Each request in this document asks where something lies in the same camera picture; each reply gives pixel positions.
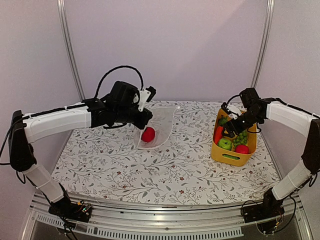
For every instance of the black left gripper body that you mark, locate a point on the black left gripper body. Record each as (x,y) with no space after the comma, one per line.
(140,122)

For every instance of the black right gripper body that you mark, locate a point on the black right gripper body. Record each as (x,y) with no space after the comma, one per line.
(249,121)

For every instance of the red tomato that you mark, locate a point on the red tomato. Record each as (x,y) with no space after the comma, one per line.
(148,135)

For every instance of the clear zip top bag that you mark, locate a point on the clear zip top bag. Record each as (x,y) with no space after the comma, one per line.
(162,123)

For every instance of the green apple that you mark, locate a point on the green apple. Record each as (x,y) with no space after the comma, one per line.
(225,144)

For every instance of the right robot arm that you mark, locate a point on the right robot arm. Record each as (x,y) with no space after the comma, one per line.
(301,123)

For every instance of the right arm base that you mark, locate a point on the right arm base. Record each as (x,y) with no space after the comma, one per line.
(269,214)

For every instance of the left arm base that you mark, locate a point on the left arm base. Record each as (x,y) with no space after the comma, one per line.
(69,210)

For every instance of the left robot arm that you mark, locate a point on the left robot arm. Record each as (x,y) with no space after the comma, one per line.
(125,104)

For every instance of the green grapes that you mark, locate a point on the green grapes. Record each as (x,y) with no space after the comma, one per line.
(241,139)

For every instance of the green leafy vegetable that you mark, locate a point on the green leafy vegetable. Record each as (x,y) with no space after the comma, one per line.
(222,120)

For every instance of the red fruit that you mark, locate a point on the red fruit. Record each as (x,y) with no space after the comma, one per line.
(242,149)

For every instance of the orange carrot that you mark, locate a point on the orange carrot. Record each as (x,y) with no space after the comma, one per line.
(218,134)

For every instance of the green bitter gourd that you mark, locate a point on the green bitter gourd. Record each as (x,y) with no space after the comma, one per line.
(231,157)

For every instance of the yellow plastic basket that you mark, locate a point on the yellow plastic basket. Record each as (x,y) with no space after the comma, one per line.
(217,152)

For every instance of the floral table cover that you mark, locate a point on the floral table cover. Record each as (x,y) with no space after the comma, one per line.
(106,163)

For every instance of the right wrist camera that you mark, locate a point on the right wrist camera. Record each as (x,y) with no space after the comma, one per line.
(232,111)

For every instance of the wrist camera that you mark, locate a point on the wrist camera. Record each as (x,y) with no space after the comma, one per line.
(145,96)
(232,111)

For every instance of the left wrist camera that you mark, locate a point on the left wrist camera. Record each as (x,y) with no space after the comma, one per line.
(145,96)

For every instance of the aluminium front rail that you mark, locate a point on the aluminium front rail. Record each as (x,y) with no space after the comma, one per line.
(120,220)

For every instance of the right aluminium post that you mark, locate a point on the right aluminium post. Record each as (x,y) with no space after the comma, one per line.
(270,5)

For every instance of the aluminium post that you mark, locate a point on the aluminium post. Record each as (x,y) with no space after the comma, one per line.
(61,7)
(270,5)

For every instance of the left aluminium post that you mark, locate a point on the left aluminium post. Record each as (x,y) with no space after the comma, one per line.
(61,7)

